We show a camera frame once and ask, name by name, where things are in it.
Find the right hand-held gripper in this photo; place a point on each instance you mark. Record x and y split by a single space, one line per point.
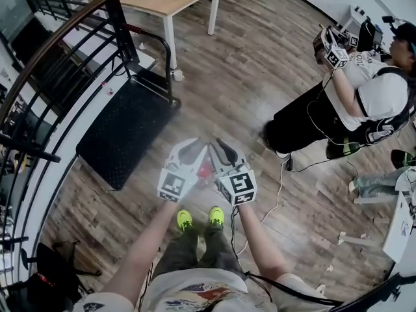
240 185

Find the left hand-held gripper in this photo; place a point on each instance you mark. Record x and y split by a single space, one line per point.
172 184

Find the clear water jug red cap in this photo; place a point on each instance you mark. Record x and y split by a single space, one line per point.
205 171

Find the black platform cart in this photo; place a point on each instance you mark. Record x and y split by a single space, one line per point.
126 132

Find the person's right forearm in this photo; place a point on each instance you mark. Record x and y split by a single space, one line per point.
260 242

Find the person's left forearm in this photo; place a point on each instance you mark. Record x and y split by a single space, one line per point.
143 249

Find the wooden floor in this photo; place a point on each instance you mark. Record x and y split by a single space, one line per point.
243 93

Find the person's right neon yellow shoe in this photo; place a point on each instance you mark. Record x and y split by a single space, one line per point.
216 218

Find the person's neon yellow shoe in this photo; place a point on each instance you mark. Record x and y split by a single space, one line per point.
216 218
184 219

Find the black power adapter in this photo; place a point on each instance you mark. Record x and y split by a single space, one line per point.
288 164

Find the person's left neon yellow shoe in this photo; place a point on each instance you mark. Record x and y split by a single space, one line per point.
184 219

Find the white mug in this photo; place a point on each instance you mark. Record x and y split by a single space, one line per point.
177 74

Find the person's dark green trousers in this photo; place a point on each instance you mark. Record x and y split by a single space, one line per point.
208 252

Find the small red white item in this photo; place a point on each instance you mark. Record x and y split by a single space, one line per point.
110 91

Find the person's white printed shirt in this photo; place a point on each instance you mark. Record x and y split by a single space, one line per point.
201 291

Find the white wooden table foot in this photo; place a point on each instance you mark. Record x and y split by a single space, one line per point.
357 239

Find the black railing wooden handrail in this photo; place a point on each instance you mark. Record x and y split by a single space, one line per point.
61 28

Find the white table with papers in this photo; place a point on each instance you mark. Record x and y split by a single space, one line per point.
401 219

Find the small white side table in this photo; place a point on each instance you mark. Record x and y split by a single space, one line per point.
349 16

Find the black stand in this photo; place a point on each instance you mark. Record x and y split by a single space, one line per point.
383 291

